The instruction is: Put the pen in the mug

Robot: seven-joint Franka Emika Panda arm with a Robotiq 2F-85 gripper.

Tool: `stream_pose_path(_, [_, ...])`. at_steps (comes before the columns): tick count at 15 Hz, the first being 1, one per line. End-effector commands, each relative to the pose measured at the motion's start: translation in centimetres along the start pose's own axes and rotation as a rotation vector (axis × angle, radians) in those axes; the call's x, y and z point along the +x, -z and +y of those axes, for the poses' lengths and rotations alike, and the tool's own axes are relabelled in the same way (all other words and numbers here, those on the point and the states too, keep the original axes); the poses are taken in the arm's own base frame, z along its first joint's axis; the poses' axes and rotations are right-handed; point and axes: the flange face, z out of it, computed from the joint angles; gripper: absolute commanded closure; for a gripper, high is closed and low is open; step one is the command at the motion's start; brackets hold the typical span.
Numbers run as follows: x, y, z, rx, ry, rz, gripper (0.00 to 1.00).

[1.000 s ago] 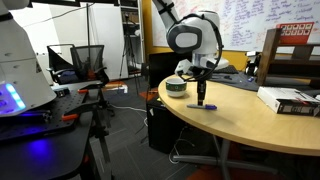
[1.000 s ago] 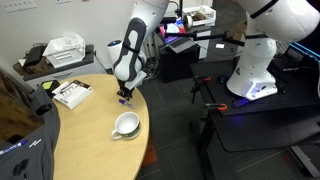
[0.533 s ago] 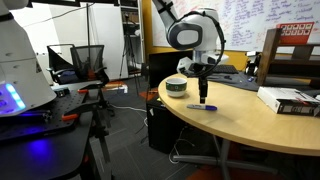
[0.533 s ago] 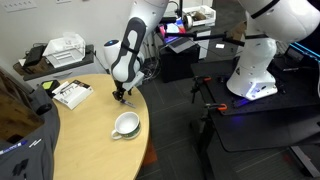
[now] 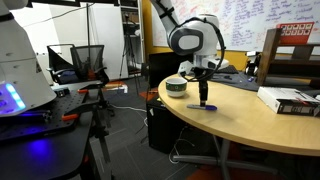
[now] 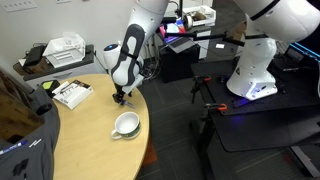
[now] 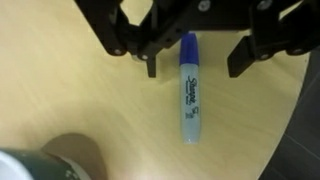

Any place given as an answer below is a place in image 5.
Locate red printed card box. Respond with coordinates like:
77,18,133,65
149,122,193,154
276,21,316,46

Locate grey metal table frame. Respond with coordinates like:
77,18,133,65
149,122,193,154
172,134,279,180

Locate dark grey desk mat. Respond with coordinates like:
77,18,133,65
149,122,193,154
179,65,320,98

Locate large orange-handled clamp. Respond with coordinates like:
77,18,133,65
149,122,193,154
61,113,80,122

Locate black computer monitor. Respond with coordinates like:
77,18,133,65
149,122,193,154
147,49,196,90

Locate thin black stand pole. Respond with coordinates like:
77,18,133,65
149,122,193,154
86,2,92,81

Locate wall whiteboard with writing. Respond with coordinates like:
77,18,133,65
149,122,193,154
150,0,320,53

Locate dark wooden shelf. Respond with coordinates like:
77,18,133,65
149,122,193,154
256,27,320,88

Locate black mesh office chair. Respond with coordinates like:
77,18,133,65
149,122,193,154
70,44,110,85

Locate dark pen on mat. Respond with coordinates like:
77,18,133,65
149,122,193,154
210,74,234,81

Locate white mug with green band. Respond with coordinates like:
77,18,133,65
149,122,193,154
165,77,188,98

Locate black computer tower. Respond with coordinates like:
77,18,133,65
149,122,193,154
146,95,188,155

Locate black computer keyboard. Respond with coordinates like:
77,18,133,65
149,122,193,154
218,64,240,75

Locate black headphones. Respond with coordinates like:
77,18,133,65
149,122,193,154
244,52,262,77

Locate black camera tripod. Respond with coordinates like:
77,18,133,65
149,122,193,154
118,12,141,96

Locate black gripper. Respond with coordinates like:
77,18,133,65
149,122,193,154
194,67,212,108

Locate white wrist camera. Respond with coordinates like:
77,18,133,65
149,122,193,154
177,60,195,79

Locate black solid-back office chair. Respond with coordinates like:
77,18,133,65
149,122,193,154
46,43,76,85

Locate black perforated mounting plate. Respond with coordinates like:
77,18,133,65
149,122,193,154
0,89,102,143

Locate white box on floor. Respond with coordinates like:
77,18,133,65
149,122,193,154
102,83,129,95

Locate white floor cable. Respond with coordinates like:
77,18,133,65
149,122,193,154
109,103,150,128

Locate white and black box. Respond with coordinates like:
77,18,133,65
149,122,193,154
256,86,320,118

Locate black robot cart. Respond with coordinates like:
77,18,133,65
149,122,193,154
0,120,112,180

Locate blue and white marker pen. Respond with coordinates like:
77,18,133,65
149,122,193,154
186,104,218,112

